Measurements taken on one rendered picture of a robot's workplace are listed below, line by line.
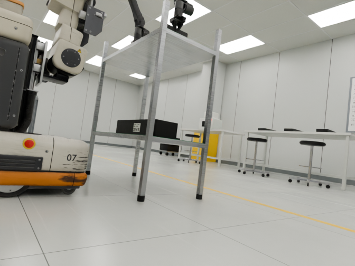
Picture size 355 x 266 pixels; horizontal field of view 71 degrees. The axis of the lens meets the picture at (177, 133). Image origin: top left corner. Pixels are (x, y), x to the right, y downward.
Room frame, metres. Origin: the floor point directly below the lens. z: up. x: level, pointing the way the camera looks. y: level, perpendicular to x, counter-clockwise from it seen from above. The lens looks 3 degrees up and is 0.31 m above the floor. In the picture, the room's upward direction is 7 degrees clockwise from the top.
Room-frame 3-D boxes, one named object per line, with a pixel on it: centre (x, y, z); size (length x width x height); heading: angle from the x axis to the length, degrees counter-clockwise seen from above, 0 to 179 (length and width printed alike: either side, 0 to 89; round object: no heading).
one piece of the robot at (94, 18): (1.51, 0.64, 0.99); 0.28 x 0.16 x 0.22; 37
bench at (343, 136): (4.39, -2.13, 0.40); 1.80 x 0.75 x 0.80; 37
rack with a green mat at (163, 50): (1.82, 0.25, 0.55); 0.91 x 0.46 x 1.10; 37
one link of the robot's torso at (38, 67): (1.48, 0.78, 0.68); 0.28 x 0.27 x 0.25; 37
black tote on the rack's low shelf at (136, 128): (1.82, 0.25, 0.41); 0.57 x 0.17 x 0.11; 37
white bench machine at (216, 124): (6.19, -0.78, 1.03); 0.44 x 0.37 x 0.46; 43
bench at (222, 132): (6.14, -0.80, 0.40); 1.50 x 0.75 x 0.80; 37
